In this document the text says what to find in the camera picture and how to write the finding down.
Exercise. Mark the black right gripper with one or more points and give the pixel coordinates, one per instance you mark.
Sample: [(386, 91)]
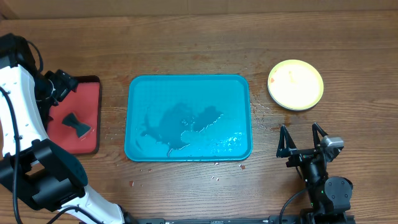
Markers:
[(288, 149)]

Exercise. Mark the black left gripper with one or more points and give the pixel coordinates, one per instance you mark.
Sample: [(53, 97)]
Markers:
[(66, 84)]

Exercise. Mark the dark green bow-shaped sponge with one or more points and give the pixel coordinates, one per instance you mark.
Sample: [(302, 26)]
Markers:
[(72, 121)]

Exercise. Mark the yellow plate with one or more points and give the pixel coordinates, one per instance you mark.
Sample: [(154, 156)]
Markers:
[(295, 85)]

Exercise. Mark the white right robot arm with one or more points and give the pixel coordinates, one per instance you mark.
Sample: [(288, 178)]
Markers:
[(329, 196)]

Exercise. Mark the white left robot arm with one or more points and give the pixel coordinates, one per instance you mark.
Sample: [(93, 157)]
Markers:
[(34, 169)]

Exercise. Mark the dark red tray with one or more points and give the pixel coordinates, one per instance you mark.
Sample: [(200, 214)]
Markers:
[(85, 103)]

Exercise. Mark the teal plastic tray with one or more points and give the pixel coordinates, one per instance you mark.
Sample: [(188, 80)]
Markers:
[(188, 118)]

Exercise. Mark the cardboard backdrop panel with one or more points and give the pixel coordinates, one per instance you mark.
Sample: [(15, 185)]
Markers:
[(60, 9)]

